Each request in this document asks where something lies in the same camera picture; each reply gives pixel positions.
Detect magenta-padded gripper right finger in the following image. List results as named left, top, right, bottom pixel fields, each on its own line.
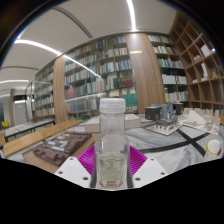
left=128, top=145, right=169, bottom=189

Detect beige architectural building model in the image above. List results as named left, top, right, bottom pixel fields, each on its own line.
left=83, top=113, right=143, bottom=133

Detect wooden cubby shelf unit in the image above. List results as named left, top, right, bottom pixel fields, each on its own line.
left=169, top=13, right=224, bottom=116

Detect brown model on wooden board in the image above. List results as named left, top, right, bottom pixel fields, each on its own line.
left=22, top=131, right=101, bottom=174

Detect wide bookshelf full of books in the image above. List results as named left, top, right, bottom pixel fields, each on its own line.
left=31, top=34, right=138, bottom=121

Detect narrow bookshelf full of books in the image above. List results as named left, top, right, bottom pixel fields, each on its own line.
left=146, top=33, right=189, bottom=104

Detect clear plastic bottle white cap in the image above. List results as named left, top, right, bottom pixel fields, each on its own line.
left=94, top=97, right=131, bottom=189

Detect ceiling light strips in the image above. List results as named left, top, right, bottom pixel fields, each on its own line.
left=0, top=0, right=138, bottom=101

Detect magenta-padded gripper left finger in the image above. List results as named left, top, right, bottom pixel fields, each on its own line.
left=54, top=144, right=98, bottom=189

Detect white mug yellow handle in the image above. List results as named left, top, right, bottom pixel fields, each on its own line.
left=203, top=139, right=224, bottom=163

